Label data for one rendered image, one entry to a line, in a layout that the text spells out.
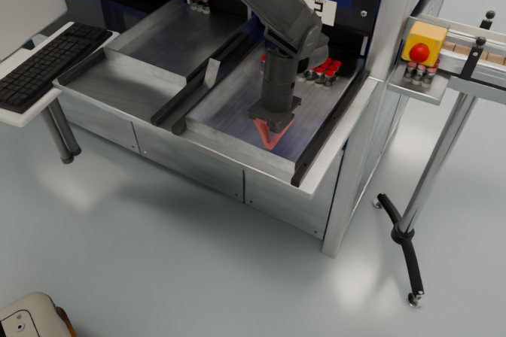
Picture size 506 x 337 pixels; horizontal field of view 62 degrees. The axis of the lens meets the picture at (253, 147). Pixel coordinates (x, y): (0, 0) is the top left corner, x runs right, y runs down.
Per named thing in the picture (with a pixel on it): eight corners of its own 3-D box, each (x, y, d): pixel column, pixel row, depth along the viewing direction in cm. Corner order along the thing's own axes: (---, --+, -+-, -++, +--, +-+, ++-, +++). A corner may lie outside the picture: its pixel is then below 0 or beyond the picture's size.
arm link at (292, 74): (260, 43, 69) (286, 55, 66) (286, 34, 73) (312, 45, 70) (255, 80, 73) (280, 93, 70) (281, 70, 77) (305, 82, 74)
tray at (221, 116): (263, 51, 111) (263, 40, 109) (355, 82, 102) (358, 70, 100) (187, 128, 91) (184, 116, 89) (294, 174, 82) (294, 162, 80)
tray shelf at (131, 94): (171, 4, 133) (170, -2, 131) (387, 70, 109) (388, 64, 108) (53, 86, 104) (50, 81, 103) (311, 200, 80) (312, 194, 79)
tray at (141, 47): (183, 2, 130) (181, -8, 127) (257, 24, 121) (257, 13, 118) (106, 58, 109) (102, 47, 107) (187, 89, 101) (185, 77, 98)
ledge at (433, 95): (401, 60, 112) (403, 55, 110) (451, 75, 107) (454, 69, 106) (385, 89, 104) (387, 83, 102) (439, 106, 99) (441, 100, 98)
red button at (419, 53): (410, 53, 94) (415, 37, 91) (428, 58, 93) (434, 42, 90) (405, 62, 92) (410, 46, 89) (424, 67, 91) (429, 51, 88)
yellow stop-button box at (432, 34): (409, 44, 100) (417, 16, 95) (440, 52, 97) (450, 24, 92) (400, 59, 95) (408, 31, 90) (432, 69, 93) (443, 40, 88)
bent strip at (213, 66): (211, 77, 104) (210, 57, 99) (221, 81, 103) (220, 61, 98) (176, 110, 95) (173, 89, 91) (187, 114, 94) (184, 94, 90)
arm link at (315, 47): (269, 1, 66) (309, 29, 62) (312, -9, 73) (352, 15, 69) (251, 65, 74) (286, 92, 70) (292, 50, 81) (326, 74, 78)
